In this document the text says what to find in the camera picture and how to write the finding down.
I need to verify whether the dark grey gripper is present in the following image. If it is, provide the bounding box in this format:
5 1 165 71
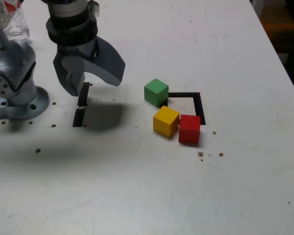
53 38 126 97

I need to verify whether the green cube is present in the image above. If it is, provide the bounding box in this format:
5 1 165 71
144 78 169 108

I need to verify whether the yellow cube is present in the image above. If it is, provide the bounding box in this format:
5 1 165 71
153 105 180 138

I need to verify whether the red cube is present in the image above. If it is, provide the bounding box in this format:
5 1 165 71
178 114 201 145

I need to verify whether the black tape square outline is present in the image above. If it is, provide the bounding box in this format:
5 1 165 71
168 92 206 125

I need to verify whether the black tape strip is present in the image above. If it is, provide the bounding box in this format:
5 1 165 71
72 82 91 127

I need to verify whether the clear plastic bottle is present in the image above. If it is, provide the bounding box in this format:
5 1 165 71
0 0 30 44

